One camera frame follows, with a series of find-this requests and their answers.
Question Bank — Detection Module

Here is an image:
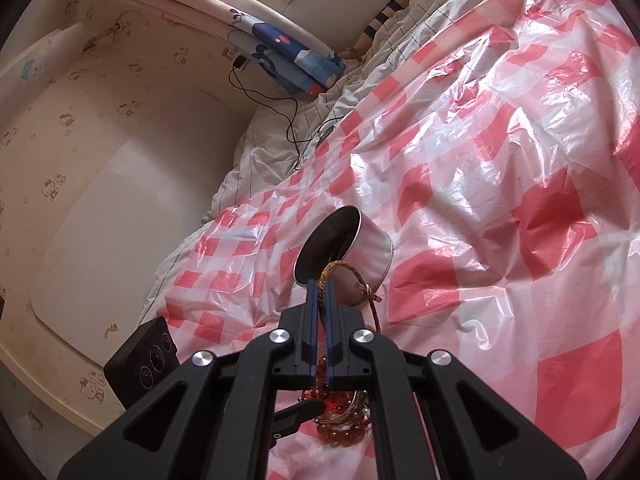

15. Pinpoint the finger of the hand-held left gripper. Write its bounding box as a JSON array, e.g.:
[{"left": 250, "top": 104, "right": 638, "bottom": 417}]
[{"left": 272, "top": 399, "right": 326, "bottom": 441}]

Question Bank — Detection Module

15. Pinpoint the red checked plastic sheet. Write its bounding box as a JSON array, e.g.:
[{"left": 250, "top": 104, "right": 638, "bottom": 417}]
[{"left": 145, "top": 0, "right": 640, "bottom": 480}]

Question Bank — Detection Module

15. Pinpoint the round metal tin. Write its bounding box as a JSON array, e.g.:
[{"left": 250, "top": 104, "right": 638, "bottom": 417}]
[{"left": 294, "top": 206, "right": 394, "bottom": 311}]

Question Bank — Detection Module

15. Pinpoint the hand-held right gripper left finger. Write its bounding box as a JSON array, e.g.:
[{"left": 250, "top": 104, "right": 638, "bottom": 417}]
[{"left": 57, "top": 280, "right": 323, "bottom": 480}]

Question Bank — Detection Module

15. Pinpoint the black charging cable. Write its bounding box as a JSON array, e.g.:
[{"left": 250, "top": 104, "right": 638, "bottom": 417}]
[{"left": 229, "top": 62, "right": 346, "bottom": 171}]

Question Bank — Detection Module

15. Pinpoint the white lined quilt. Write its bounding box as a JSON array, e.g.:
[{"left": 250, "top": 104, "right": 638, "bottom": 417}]
[{"left": 145, "top": 0, "right": 526, "bottom": 321}]

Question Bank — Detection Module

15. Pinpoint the white rounded panel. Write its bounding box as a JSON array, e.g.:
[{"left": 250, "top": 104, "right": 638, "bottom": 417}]
[{"left": 30, "top": 132, "right": 261, "bottom": 356}]

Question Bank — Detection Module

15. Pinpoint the striped plush toy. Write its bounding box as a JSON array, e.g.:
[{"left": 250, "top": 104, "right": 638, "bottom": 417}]
[{"left": 340, "top": 0, "right": 416, "bottom": 61}]

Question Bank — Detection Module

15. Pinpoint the whale print curtain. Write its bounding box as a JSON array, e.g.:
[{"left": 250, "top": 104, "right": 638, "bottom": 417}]
[{"left": 67, "top": 0, "right": 347, "bottom": 97}]

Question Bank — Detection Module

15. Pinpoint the amber bead bracelet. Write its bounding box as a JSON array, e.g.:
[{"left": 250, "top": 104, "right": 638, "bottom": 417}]
[{"left": 300, "top": 355, "right": 373, "bottom": 446}]

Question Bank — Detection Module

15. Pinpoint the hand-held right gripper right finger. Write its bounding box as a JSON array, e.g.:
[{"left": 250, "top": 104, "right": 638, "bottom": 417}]
[{"left": 326, "top": 282, "right": 584, "bottom": 480}]

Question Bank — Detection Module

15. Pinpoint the braided cord bracelet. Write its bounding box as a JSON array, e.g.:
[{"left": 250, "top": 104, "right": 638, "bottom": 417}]
[{"left": 316, "top": 259, "right": 387, "bottom": 383}]

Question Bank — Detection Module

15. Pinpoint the silver bangle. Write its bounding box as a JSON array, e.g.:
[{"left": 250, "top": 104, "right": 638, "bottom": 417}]
[{"left": 325, "top": 390, "right": 373, "bottom": 418}]

